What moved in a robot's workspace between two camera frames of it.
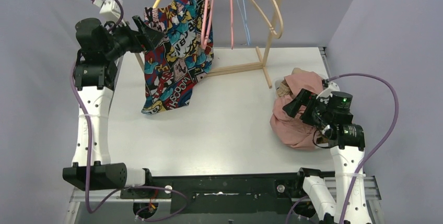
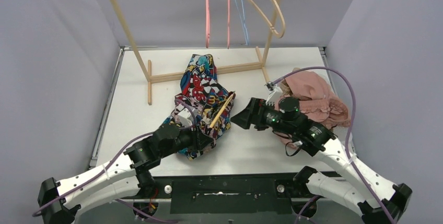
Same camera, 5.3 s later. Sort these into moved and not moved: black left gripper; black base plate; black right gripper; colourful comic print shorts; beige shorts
Moved: black right gripper; black left gripper; colourful comic print shorts
Not moved: black base plate; beige shorts
